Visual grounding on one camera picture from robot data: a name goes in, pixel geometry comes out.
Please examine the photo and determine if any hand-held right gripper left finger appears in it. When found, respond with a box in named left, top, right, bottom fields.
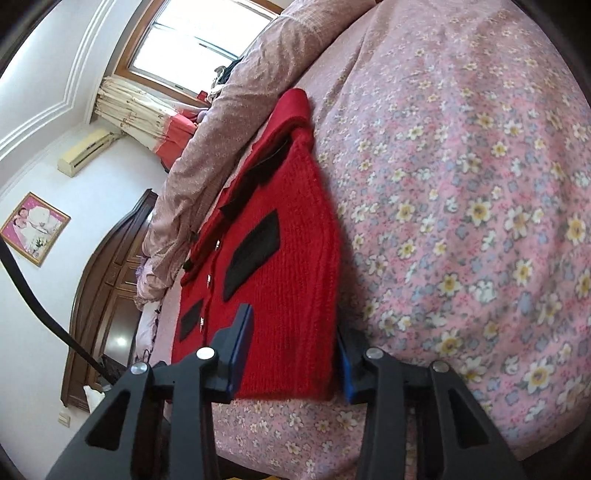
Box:
left=45, top=303, right=254, bottom=480

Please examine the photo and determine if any white wall air conditioner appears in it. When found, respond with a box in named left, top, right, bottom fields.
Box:
left=58, top=128, right=122, bottom=177

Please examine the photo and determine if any red knitted cardigan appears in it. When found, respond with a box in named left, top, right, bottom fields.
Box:
left=171, top=88, right=342, bottom=401

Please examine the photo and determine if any wooden window frame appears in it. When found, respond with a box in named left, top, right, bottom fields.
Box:
left=115, top=0, right=296, bottom=100

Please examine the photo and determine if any black cable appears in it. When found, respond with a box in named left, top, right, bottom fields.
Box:
left=0, top=240, right=118, bottom=386

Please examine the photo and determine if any purple frilled pillow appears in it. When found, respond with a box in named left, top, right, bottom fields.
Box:
left=134, top=256, right=169, bottom=361

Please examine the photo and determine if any cream pleated curtain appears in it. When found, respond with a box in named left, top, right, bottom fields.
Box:
left=95, top=76, right=206, bottom=174

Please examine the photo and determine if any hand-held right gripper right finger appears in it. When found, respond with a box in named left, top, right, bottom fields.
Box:
left=335, top=329, right=532, bottom=480

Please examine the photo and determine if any framed wall photo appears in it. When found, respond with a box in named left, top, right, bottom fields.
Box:
left=0, top=191, right=71, bottom=267

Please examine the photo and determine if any dark wooden headboard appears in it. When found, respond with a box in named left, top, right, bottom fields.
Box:
left=60, top=188, right=160, bottom=411

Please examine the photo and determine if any pink floral bed sheet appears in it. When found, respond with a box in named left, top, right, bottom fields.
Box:
left=137, top=0, right=591, bottom=476

